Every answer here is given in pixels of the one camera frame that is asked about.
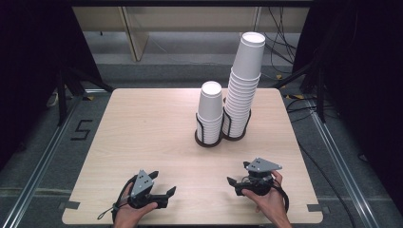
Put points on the black metal stand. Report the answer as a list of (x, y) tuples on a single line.
[(61, 95), (320, 91)]

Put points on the person's left hand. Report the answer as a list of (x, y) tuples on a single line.
[(128, 217)]

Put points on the short stack of paper cups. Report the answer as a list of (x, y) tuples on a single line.
[(210, 101)]

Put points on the yellow black tape piece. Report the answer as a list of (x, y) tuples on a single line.
[(89, 98), (296, 96)]

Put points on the aluminium floor rail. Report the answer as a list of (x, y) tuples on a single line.
[(348, 171), (38, 174)]

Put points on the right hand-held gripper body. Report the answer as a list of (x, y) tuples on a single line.
[(261, 166)]

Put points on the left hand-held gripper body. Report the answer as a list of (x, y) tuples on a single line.
[(142, 185)]

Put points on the dark tape strip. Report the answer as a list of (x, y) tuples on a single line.
[(318, 208)]

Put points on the tall stack of paper cups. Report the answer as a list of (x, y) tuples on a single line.
[(248, 63)]

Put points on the black curtain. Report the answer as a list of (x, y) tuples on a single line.
[(28, 63), (364, 79)]

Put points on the person's right hand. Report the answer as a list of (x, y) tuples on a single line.
[(274, 205)]

